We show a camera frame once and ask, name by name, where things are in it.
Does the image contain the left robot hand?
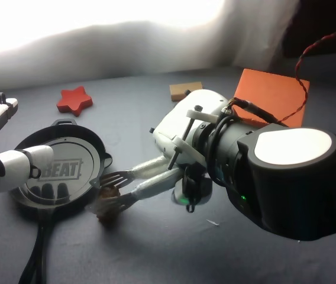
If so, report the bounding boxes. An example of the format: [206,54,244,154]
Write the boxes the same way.
[0,92,55,193]

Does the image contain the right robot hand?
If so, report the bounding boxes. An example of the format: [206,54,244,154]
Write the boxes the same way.
[150,88,231,214]

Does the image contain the metal tongs with handles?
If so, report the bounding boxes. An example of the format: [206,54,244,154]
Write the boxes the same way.
[95,156,186,215]

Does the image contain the brown small block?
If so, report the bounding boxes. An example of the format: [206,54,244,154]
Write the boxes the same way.
[95,185,121,224]

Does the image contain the black cast iron pan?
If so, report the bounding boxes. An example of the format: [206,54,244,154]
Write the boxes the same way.
[8,118,113,284]

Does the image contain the tan wooden rectangular block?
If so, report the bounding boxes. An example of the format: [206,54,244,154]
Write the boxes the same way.
[169,82,203,102]

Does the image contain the white backdrop cloth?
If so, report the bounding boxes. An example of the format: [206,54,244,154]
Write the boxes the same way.
[0,0,301,92]

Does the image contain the large orange block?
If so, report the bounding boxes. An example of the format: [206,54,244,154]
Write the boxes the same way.
[232,68,311,128]

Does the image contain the red star block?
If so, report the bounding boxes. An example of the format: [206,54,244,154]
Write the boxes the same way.
[56,85,93,118]

